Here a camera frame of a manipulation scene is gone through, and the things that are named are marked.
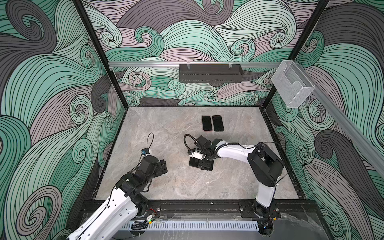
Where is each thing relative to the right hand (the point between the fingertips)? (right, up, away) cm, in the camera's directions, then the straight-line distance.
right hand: (203, 161), depth 91 cm
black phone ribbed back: (+5, +23, +19) cm, 30 cm away
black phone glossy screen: (+13, +23, +20) cm, 33 cm away
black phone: (+1, +1, -11) cm, 11 cm away
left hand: (-25, +2, -12) cm, 28 cm away
